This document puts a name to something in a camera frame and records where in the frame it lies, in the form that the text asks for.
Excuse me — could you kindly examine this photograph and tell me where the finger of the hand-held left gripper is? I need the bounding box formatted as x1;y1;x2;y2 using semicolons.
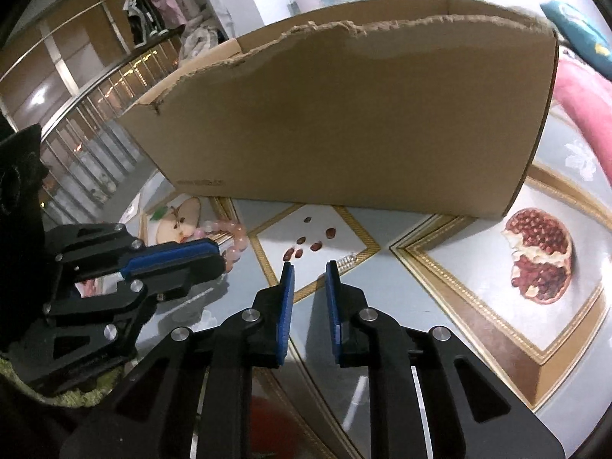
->
19;253;228;386
45;222;221;278

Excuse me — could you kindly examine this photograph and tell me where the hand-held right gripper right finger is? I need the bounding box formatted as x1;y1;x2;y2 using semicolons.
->
325;260;567;459

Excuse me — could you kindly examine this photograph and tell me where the brown cardboard box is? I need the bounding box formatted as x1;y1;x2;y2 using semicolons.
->
116;0;560;218

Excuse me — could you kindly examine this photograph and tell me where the metal stair railing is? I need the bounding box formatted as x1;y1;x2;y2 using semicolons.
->
38;41;187;211

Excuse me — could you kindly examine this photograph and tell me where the black and white jacket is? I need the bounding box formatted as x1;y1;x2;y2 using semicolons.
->
122;0;168;49

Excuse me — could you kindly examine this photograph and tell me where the fruit print vinyl mat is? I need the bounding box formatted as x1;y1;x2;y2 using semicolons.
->
129;105;612;459

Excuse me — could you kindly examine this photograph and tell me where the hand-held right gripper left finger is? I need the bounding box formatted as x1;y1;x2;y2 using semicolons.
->
60;262;296;459

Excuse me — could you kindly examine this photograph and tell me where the peach bead bracelet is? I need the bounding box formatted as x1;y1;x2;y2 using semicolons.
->
194;220;249;273

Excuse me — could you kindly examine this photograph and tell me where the pink hanging garment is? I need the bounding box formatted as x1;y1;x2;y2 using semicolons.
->
148;0;187;29

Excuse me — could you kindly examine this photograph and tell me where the white garment pile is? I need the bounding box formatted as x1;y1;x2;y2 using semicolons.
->
179;16;230;60

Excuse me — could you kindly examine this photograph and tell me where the wooden wardrobe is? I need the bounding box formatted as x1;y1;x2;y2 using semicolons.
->
0;0;149;130

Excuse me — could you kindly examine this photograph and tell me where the pink floral blanket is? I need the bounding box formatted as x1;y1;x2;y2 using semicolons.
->
552;48;612;173

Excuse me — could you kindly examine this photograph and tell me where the teal patterned pillow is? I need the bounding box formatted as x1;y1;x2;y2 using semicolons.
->
540;1;612;82

